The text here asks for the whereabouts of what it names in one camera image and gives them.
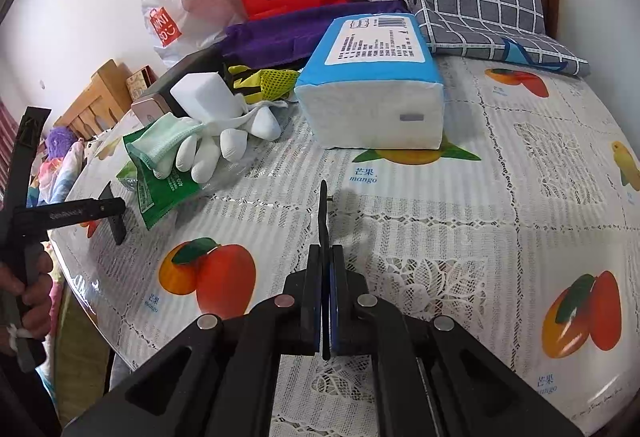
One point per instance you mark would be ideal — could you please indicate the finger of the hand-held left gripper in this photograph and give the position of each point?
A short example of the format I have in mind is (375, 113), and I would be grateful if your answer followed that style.
(118, 229)

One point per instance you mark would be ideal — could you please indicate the wooden chair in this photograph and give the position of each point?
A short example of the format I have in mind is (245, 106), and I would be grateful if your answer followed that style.
(107, 87)

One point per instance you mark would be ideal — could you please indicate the person's left hand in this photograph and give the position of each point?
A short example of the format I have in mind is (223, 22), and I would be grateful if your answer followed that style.
(40, 302)

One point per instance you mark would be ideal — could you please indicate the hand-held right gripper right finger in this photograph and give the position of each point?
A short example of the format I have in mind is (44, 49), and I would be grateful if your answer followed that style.
(338, 317)

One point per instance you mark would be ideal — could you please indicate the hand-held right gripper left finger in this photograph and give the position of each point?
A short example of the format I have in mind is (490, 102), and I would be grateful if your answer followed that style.
(314, 307)

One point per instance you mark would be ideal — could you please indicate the purple plush toy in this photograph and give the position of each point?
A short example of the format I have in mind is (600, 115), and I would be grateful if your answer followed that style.
(60, 142)

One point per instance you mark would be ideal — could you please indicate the small patterned box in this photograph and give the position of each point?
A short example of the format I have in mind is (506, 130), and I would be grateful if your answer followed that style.
(137, 84)

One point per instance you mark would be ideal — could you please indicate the white glove pair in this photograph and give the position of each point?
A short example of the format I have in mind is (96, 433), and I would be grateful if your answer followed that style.
(210, 152)

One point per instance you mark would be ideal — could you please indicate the white sponge block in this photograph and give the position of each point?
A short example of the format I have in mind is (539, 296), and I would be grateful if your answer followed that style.
(205, 97)

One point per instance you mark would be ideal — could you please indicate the pile of plush toys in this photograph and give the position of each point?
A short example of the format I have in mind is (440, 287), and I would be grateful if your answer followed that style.
(60, 177)

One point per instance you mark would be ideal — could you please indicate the black box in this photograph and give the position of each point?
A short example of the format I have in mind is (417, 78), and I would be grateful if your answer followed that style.
(185, 67)

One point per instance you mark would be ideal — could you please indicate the yellow mesh pouch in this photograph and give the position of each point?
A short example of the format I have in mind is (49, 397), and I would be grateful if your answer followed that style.
(272, 82)

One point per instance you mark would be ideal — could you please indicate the green packet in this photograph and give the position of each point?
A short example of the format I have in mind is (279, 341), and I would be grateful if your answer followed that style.
(160, 199)

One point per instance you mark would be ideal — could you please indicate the blue white tissue pack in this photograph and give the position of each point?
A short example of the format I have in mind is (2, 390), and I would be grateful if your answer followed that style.
(370, 107)

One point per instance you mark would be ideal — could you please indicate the purple towel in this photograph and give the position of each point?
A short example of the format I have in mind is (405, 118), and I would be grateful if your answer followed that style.
(280, 34)

